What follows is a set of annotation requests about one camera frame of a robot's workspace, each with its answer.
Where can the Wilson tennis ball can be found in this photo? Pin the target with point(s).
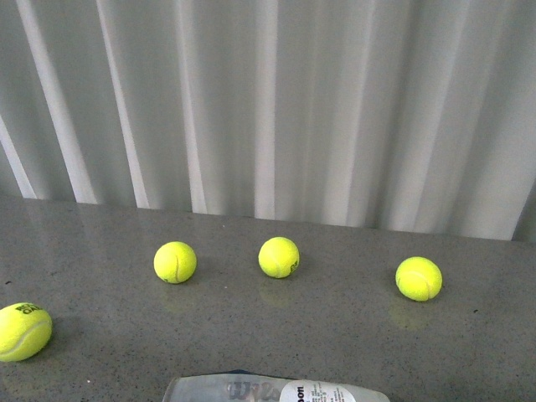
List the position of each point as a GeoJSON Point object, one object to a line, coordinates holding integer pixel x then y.
{"type": "Point", "coordinates": [242, 386]}

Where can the yellow tennis ball black print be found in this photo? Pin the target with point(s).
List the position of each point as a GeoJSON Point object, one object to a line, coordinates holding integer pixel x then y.
{"type": "Point", "coordinates": [278, 257]}

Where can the yellow tennis ball curved seam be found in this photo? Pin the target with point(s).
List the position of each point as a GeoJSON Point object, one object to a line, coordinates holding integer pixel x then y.
{"type": "Point", "coordinates": [175, 262]}

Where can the plain yellow tennis ball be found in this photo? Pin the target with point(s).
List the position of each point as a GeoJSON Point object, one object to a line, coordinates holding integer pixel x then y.
{"type": "Point", "coordinates": [419, 279]}

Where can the yellow tennis ball Roland Garros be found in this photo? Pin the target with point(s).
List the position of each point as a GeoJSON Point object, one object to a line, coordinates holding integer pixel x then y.
{"type": "Point", "coordinates": [25, 330]}

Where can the white pleated curtain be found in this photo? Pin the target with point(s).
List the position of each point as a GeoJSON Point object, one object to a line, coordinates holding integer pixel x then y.
{"type": "Point", "coordinates": [404, 115]}

